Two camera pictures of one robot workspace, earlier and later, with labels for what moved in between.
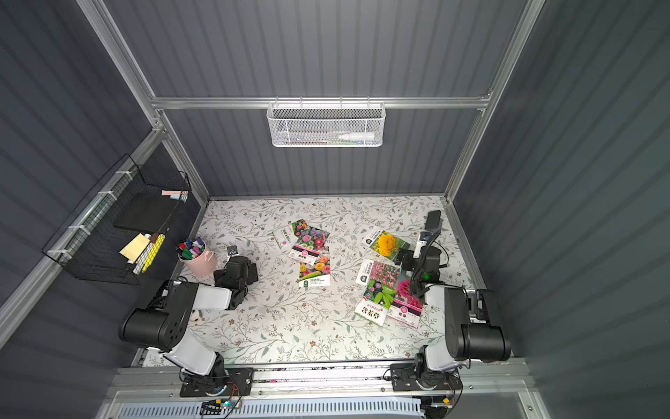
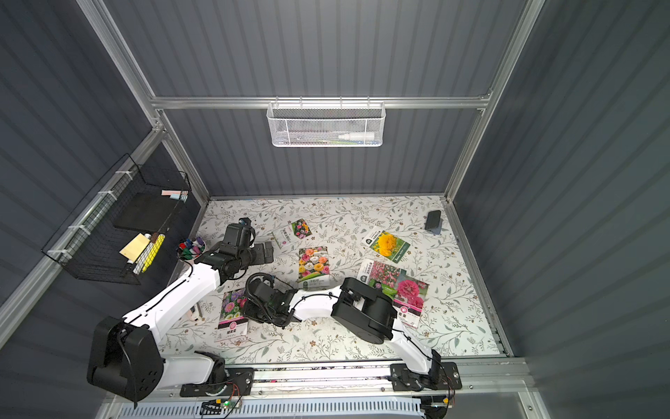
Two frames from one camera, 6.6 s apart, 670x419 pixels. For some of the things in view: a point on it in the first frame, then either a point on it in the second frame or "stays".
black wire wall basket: x=117 y=233 stays
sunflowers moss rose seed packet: x=290 y=233 stays
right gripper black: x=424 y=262 → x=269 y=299
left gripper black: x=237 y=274 → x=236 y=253
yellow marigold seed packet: x=384 y=243 stays
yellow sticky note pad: x=135 y=248 stays
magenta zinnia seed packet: x=406 y=308 stays
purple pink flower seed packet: x=309 y=245 → x=232 y=322
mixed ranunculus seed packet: x=316 y=275 stays
